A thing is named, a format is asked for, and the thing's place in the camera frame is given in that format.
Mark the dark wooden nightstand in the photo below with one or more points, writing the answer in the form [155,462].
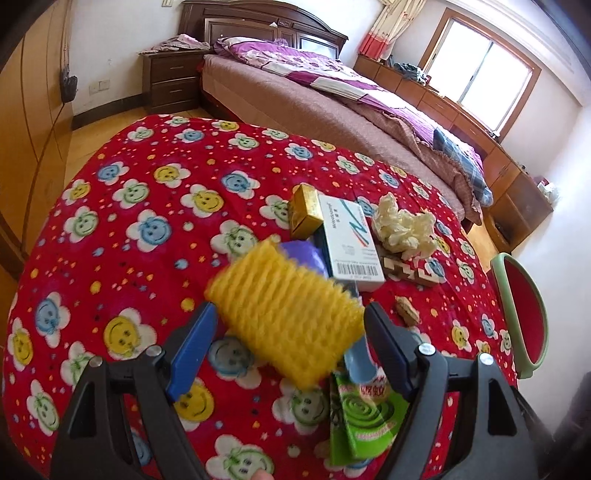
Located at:
[173,81]

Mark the red smiley flower blanket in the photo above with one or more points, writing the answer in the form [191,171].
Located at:
[138,277]

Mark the pink folded clothes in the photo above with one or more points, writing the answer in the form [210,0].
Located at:
[178,44]

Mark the person's left hand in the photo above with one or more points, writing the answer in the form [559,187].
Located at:
[262,475]

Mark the wooden framed window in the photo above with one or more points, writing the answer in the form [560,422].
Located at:
[480,69]

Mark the purple floral quilt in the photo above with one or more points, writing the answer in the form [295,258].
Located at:
[332,74]

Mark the floral red curtain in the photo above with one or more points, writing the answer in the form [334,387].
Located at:
[388,32]

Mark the purple floral pillow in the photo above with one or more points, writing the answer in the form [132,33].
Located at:
[244,48]

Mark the blue clothes pile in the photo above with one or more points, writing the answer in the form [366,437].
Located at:
[411,71]

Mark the dark wooden headboard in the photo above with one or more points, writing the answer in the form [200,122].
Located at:
[258,23]

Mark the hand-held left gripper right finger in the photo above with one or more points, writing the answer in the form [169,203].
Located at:
[392,355]

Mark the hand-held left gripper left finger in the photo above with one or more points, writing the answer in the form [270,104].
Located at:
[191,355]

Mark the black charger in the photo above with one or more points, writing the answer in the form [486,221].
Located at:
[69,85]

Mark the green and red bin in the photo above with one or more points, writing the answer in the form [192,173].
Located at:
[526,314]

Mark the white wall socket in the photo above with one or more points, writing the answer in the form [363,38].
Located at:
[99,86]

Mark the green mosquito coil box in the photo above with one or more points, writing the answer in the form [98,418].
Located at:
[364,415]

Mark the white plastic bag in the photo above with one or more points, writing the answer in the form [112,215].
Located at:
[549,190]

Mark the wooden wardrobe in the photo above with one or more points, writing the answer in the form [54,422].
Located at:
[32,138]

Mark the wooden puzzle block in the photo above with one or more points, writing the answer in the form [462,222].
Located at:
[398,265]
[425,276]

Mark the purple wrapper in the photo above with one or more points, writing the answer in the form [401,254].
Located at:
[304,254]

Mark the small gold box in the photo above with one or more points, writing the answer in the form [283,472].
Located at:
[304,207]

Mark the low wooden cabinet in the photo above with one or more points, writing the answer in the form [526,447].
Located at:
[512,184]

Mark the blue plaid cloth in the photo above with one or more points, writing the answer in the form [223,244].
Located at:
[464,161]

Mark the bed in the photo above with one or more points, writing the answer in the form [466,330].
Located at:
[286,97]

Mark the small wooden piece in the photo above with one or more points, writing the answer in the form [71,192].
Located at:
[408,311]

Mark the white cardboard box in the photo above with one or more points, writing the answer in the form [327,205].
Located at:
[351,240]

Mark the yellow foam fruit net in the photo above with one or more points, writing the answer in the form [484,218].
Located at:
[286,314]

